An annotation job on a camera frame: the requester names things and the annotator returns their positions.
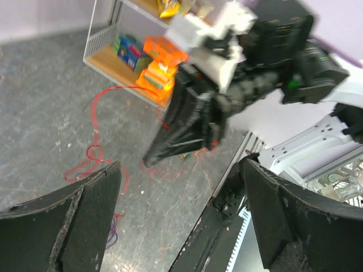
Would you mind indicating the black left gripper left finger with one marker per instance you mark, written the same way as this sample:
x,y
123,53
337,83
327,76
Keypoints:
x,y
65,230

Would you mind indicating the yellow snack bag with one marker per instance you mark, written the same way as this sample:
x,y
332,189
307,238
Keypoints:
x,y
168,8

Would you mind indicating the colourful small carton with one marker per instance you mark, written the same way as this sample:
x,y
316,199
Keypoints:
x,y
130,51

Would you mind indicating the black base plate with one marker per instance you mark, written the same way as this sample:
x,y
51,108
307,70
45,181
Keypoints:
x,y
212,242

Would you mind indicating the white wire shelf rack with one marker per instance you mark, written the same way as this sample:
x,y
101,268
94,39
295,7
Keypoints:
x,y
137,18

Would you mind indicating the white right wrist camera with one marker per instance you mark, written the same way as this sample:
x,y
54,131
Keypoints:
x,y
213,49

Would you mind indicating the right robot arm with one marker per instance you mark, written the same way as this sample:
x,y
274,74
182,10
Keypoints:
x,y
322,75

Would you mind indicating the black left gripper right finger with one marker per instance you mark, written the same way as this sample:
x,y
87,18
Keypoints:
x,y
299,230

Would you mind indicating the slotted cable duct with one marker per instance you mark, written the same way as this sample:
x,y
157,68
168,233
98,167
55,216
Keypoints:
x,y
241,235

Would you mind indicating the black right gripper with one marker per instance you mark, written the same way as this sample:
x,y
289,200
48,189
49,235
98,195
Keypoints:
x,y
271,57

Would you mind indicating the orange snack boxes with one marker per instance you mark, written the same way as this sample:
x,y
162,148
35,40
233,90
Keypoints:
x,y
159,76

